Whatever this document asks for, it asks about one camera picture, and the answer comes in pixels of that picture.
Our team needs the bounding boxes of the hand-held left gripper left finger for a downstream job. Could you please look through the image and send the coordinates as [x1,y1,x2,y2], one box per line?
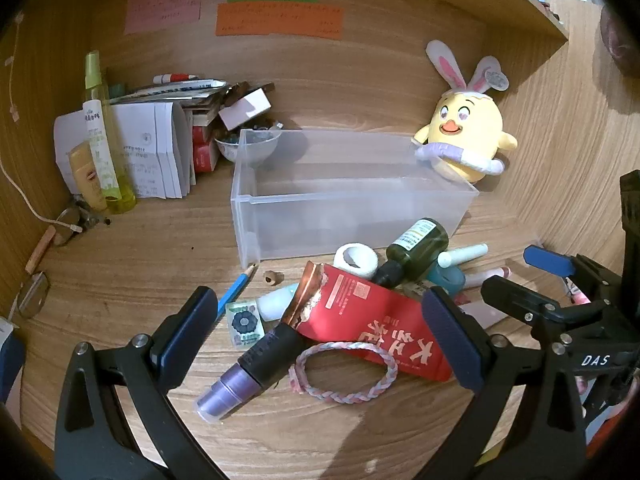
[54,286,236,480]

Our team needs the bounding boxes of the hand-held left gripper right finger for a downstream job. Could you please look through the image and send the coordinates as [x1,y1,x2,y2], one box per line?
[422,286,588,480]

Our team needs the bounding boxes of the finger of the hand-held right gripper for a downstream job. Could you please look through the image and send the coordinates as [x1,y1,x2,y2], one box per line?
[481,275,621,347]
[523,245,623,306]

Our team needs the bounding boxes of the pale pink marker pen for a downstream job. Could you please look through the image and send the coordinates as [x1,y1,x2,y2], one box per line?
[462,267,512,288]

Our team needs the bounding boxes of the small flower print packet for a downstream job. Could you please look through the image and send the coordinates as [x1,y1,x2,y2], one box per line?
[225,298,264,348]

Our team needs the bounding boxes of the blue pencil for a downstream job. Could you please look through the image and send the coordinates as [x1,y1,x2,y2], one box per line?
[216,262,257,317]

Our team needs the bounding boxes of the blue tape roll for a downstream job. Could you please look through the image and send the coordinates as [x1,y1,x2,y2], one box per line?
[427,265,466,297]

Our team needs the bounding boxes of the white and green tube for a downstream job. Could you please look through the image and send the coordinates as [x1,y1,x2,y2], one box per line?
[437,243,488,268]

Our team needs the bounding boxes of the purple and black bottle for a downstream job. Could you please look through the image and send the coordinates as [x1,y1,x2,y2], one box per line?
[195,322,305,423]

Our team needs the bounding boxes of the braided pink bracelet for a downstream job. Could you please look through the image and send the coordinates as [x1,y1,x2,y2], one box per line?
[289,341,399,406]

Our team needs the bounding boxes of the mint and white tube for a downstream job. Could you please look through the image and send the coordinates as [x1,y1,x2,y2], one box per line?
[257,282,301,320]

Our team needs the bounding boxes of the dark green bottle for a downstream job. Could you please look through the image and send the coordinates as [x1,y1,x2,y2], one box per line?
[371,217,450,288]

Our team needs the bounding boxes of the red box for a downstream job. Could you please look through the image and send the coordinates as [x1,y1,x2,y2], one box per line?
[280,261,453,382]

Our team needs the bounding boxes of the white tape roll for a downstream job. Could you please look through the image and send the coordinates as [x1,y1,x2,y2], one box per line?
[334,242,382,281]

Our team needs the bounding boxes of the clear plastic storage box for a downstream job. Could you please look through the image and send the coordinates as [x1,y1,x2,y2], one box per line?
[230,129,481,267]

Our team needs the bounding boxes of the yellow chick plush toy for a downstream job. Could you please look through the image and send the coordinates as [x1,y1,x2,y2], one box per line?
[411,40,519,184]

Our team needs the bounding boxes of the round glass lens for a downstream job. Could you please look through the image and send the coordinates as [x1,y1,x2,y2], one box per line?
[14,271,51,319]

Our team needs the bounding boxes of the wooden stick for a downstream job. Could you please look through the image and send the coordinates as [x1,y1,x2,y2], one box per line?
[26,225,57,273]

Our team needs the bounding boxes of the red boxes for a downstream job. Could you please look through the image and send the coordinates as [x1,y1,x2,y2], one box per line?
[192,124,221,172]

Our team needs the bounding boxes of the folded white paper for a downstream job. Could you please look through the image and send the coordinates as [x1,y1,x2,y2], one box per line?
[54,101,196,200]

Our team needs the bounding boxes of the white bowl of trinkets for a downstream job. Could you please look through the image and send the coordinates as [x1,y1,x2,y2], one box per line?
[215,120,283,163]

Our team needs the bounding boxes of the yellow cream tube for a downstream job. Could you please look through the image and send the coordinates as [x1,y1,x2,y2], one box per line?
[68,142,108,211]

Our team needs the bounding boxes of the blue and white box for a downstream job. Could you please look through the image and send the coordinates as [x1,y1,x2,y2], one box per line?
[0,317,27,413]

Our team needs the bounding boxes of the yellow-green spray bottle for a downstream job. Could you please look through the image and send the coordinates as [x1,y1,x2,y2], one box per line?
[82,51,137,215]

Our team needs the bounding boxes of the small white and pink box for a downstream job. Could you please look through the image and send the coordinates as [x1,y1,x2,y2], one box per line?
[218,87,273,132]

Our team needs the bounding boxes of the dark round object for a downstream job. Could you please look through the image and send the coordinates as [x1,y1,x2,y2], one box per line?
[600,6,640,78]

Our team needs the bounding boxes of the stack of papers and booklets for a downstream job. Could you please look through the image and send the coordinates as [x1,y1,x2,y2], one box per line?
[114,79,228,111]

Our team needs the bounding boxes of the orange paper note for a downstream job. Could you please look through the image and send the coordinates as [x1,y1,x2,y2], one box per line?
[216,2,345,41]

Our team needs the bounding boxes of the pink paper note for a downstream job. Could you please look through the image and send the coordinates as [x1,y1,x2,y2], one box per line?
[124,0,203,36]

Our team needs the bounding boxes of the pink bead keychain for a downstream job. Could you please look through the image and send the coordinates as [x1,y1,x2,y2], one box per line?
[564,277,592,307]

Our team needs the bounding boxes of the white cable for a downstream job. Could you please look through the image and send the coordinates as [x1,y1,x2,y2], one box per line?
[0,160,83,233]

